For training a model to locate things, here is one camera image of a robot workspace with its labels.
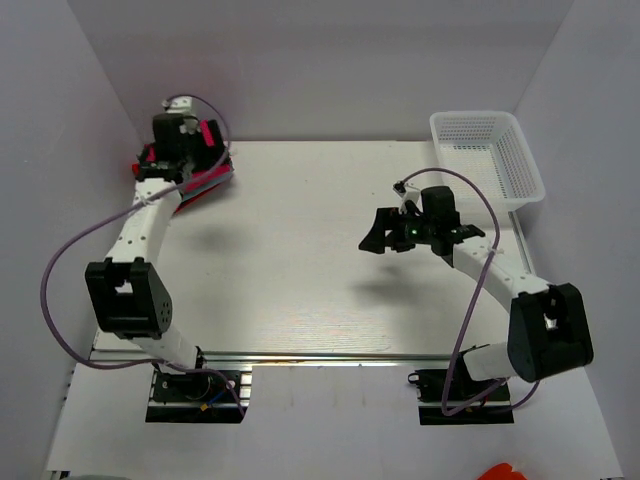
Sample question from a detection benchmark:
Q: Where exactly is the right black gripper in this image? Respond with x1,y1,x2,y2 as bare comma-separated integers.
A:
360,206,437,254

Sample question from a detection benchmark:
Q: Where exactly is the magenta red t shirt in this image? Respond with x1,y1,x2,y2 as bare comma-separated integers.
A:
139,119,236,197

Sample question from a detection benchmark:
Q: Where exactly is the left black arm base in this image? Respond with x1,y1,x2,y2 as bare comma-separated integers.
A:
145,370,244,425

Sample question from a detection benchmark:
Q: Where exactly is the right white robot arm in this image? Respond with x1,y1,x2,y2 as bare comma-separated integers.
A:
359,182,594,399

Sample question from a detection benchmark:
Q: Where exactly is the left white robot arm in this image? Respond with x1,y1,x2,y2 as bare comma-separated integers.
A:
85,111,233,399

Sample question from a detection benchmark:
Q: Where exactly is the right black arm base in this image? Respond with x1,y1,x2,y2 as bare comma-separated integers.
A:
407,369,514,426

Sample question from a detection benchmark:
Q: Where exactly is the folded light blue t shirt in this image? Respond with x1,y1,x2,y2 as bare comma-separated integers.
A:
178,173,233,210

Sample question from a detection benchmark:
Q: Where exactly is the white perforated plastic basket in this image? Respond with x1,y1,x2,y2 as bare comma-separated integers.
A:
430,110,546,212

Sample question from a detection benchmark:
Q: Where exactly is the orange object at bottom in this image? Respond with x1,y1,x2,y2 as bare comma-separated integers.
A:
478,463,527,480

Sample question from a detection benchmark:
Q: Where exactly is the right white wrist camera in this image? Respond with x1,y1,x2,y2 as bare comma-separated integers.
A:
392,181,421,214

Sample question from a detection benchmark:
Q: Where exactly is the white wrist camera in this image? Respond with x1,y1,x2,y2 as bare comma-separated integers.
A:
392,181,421,214
162,95,194,115

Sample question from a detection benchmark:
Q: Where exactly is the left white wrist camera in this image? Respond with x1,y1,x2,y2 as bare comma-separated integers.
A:
162,95,194,115

